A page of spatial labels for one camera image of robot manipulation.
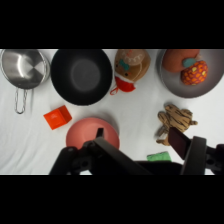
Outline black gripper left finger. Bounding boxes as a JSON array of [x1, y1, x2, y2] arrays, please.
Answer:
[[49, 127, 154, 176]]

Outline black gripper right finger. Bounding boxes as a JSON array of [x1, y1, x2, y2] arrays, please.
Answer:
[[167, 126, 224, 176]]

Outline green triangle block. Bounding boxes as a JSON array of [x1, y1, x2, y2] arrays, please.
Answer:
[[146, 151, 173, 163]]

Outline pink bowl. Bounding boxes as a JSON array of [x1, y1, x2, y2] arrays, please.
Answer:
[[65, 117, 121, 150]]

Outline grey bowl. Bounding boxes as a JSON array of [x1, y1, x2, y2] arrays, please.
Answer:
[[156, 49, 224, 99]]

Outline striped tiger plush toy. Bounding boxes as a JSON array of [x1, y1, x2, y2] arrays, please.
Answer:
[[155, 103, 199, 147]]

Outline orange block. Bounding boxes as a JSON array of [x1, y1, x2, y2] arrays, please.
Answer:
[[43, 104, 73, 131]]

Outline orange spotted plush ball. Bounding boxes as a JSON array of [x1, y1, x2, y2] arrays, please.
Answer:
[[180, 58, 209, 86]]

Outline gingerbread man plush toy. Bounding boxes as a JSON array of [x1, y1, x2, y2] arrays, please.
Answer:
[[109, 49, 152, 96]]

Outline orange round plush toy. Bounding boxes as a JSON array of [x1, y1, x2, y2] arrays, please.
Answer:
[[162, 49, 201, 74]]

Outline steel pot with handle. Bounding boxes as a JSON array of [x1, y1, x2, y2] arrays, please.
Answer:
[[0, 49, 51, 115]]

